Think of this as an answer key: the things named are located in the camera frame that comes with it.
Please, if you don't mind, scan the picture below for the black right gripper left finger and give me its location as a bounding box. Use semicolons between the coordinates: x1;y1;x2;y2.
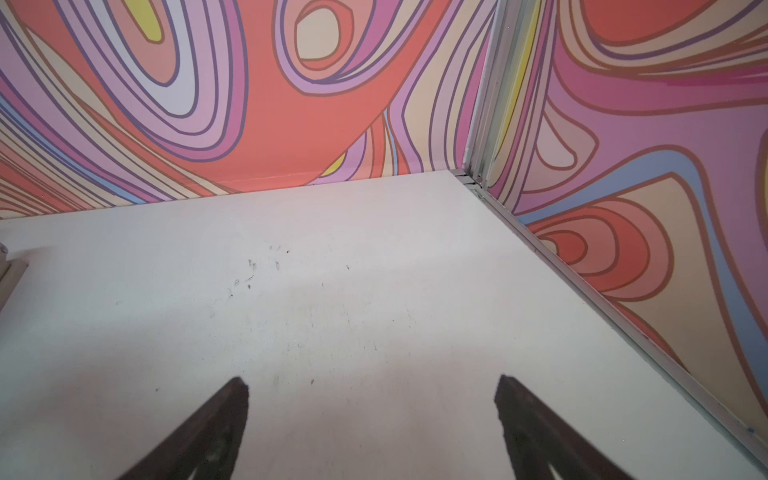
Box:
121;377;249;479

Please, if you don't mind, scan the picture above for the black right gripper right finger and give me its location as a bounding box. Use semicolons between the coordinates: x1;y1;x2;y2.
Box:
494;375;631;479

